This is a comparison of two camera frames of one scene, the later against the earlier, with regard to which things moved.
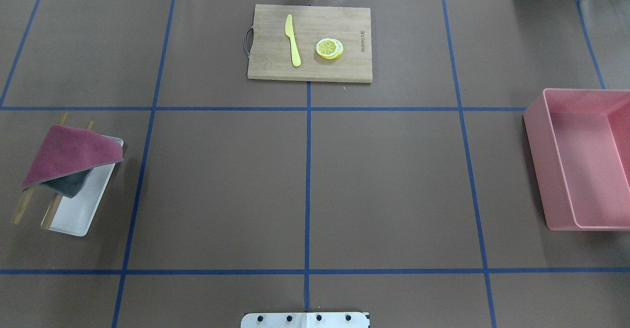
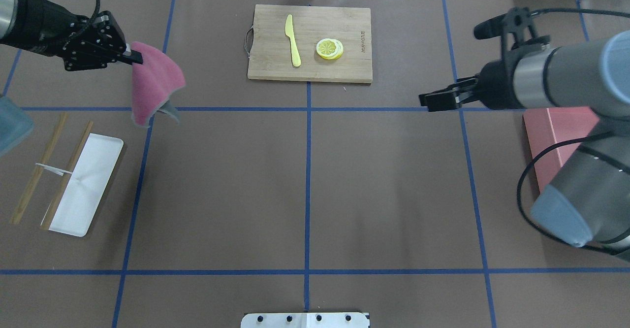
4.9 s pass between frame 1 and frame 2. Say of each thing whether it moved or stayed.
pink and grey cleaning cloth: moved
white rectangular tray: stayed
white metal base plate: stayed
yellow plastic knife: stayed
